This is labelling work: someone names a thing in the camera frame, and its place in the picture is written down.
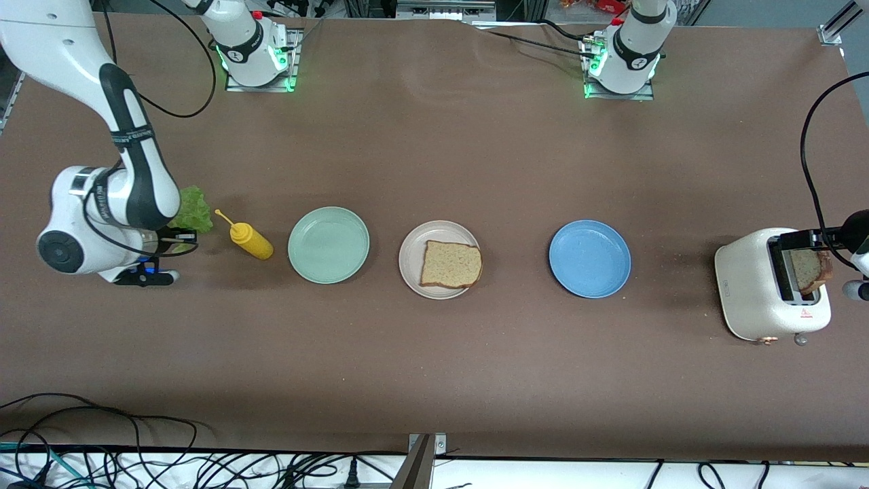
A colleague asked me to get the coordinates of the red packet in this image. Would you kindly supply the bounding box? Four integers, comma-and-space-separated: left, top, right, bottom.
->
560, 0, 629, 16

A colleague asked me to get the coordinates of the teal cable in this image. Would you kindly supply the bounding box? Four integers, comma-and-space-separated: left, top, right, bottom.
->
0, 441, 92, 488

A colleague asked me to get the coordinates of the blue plate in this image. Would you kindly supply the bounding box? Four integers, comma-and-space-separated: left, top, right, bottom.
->
549, 219, 632, 299

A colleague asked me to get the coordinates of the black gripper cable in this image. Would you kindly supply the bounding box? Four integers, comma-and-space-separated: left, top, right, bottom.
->
799, 70, 869, 272
83, 166, 200, 259

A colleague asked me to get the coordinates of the metal table bracket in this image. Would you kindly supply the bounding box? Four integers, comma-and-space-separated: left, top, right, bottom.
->
390, 433, 449, 489

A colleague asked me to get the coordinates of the white toaster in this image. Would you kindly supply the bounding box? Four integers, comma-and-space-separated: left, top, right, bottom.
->
714, 228, 832, 346

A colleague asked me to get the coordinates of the mint green plate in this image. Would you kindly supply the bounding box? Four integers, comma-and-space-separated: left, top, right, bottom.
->
288, 206, 371, 285

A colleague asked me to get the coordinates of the black arm base cable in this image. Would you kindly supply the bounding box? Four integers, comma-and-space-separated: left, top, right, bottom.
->
536, 19, 605, 43
468, 26, 598, 62

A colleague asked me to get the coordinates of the grey metal device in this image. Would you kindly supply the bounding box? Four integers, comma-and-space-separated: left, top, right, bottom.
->
396, 0, 496, 22

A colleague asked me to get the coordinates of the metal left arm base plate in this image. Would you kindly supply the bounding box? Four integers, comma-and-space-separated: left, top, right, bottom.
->
581, 37, 657, 101

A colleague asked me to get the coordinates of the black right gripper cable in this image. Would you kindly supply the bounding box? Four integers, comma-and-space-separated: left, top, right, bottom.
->
83, 166, 200, 259

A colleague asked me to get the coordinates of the brown bread slice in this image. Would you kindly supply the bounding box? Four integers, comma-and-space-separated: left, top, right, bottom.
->
790, 249, 834, 295
420, 240, 483, 290

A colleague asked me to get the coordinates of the black floor cable loop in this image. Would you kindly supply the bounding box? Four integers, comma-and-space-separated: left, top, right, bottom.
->
0, 393, 199, 452

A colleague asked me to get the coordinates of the black looping cable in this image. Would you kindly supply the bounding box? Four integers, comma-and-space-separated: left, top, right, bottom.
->
102, 0, 218, 120

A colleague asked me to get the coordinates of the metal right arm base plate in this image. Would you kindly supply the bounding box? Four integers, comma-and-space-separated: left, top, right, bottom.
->
225, 29, 303, 93

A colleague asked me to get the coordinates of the aluminium frame profile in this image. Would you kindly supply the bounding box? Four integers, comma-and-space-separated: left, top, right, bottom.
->
818, 0, 857, 47
0, 71, 26, 137

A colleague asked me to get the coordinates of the green lettuce leaf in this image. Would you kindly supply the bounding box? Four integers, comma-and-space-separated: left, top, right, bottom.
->
166, 185, 213, 255

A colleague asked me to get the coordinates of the beige plate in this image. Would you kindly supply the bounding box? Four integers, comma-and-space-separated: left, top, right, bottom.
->
399, 220, 482, 300

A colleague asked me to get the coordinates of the yellow mustard squeeze bottle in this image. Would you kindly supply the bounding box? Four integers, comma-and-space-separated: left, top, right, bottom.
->
215, 209, 274, 261

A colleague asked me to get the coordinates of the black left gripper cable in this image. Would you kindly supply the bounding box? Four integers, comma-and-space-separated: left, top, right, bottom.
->
799, 70, 869, 272

